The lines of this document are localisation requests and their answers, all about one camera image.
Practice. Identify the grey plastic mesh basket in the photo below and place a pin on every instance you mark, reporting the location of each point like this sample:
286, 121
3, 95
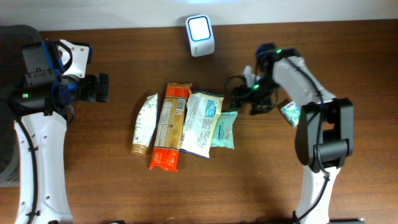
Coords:
12, 71

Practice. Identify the white barcode scanner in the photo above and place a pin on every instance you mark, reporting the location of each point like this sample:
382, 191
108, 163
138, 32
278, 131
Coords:
200, 35

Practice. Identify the teal wet wipes pack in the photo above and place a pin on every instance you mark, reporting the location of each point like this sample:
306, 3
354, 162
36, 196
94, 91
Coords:
223, 134

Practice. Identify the orange spaghetti package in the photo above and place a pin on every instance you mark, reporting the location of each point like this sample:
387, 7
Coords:
170, 127

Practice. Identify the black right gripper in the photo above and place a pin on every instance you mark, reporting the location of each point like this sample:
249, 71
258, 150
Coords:
239, 95

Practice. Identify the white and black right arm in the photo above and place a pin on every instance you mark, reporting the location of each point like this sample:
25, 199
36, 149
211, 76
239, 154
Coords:
325, 130

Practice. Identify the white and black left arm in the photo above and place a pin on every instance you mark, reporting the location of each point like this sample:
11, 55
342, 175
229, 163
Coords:
55, 78

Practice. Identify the white bamboo print tube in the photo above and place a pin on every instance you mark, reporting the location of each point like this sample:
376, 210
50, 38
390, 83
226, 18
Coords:
145, 126

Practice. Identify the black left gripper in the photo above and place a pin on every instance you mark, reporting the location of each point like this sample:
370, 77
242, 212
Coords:
92, 93

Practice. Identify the white yellow wipes bag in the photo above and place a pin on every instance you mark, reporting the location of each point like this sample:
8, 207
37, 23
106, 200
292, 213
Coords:
203, 111

